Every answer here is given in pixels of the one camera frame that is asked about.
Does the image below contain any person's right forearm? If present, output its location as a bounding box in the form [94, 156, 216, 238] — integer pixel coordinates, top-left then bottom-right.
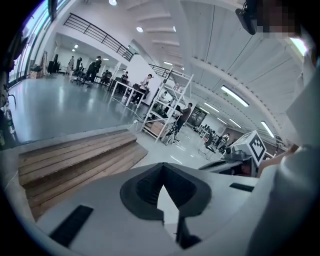
[257, 144, 300, 178]

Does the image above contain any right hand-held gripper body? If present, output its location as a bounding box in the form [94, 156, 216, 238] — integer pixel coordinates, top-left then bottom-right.
[225, 129, 267, 177]

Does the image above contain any black head-worn camera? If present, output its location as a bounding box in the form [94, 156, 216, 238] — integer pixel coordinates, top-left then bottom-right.
[234, 0, 258, 36]

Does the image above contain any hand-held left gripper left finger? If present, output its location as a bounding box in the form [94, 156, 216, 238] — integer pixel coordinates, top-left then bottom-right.
[36, 161, 185, 256]

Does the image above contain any white metal shelf rack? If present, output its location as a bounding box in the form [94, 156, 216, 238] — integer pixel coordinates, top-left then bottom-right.
[141, 66, 195, 143]

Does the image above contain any white table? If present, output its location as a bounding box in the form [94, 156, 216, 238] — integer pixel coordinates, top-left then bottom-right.
[109, 78, 146, 109]

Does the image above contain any long ceiling light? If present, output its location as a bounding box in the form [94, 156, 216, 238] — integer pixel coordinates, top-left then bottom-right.
[221, 84, 250, 108]
[259, 121, 275, 138]

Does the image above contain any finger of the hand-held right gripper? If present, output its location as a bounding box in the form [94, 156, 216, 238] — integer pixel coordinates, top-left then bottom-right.
[198, 159, 243, 175]

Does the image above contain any black office chair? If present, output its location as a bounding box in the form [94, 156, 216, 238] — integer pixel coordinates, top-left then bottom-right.
[198, 131, 218, 160]

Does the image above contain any black stair railing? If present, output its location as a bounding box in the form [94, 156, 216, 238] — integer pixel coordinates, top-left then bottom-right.
[62, 12, 137, 62]

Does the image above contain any cream printed t-shirt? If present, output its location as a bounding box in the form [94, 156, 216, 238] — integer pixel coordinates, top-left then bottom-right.
[244, 24, 320, 256]

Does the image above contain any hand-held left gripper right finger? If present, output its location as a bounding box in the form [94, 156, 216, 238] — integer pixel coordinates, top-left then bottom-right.
[162, 161, 261, 256]

